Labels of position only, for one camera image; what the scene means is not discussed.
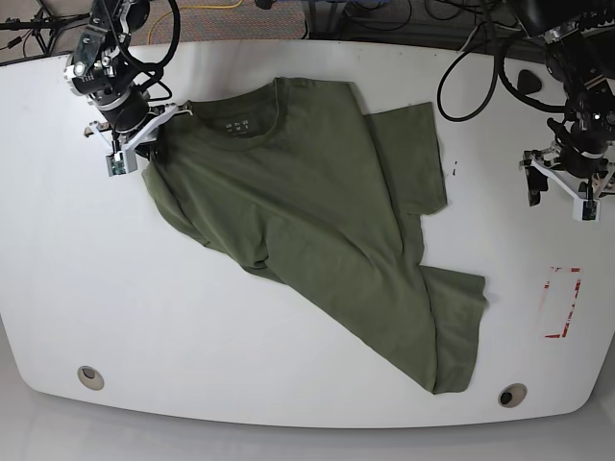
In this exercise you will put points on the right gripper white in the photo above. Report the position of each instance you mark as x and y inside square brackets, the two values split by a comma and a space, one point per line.
[134, 123]

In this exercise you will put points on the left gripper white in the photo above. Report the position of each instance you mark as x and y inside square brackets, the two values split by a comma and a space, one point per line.
[581, 175]

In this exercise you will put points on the olive green T-shirt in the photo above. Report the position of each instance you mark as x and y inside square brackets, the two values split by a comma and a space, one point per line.
[295, 183]

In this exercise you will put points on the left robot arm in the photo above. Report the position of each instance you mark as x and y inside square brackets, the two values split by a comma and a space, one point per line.
[583, 127]

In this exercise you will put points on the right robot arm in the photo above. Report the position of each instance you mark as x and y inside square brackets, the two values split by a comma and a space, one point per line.
[128, 92]

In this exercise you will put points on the red tape rectangle marking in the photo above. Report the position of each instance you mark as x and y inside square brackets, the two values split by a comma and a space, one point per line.
[558, 302]

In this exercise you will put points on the black tripod stand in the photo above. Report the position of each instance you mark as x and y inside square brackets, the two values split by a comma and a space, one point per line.
[45, 28]

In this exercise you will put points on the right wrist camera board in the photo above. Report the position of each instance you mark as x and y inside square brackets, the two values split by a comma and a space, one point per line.
[121, 163]

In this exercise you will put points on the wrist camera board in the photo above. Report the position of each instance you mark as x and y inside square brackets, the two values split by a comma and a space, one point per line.
[585, 210]
[121, 163]

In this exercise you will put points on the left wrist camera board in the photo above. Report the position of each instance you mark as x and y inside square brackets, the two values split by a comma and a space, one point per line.
[585, 210]

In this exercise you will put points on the right table cable grommet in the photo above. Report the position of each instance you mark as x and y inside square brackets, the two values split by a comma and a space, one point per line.
[513, 395]

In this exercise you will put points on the table cable grommet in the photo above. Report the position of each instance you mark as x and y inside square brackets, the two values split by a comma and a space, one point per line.
[90, 378]
[513, 395]

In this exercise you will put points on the left table cable grommet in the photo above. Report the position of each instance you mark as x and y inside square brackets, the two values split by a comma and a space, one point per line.
[90, 378]

